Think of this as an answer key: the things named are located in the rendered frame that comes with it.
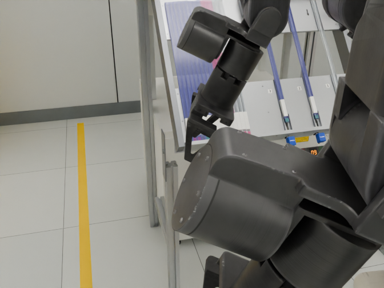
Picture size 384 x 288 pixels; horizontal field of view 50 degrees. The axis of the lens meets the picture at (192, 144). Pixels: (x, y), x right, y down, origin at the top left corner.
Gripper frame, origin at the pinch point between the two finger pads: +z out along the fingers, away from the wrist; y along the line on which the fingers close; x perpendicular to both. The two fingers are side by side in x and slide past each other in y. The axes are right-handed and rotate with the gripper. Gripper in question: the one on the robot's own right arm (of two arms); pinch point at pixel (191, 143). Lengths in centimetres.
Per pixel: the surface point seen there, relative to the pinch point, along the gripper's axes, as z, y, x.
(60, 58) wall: 89, -225, -79
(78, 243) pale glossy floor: 113, -87, -10
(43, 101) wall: 125, -220, -79
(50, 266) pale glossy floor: 117, -71, -17
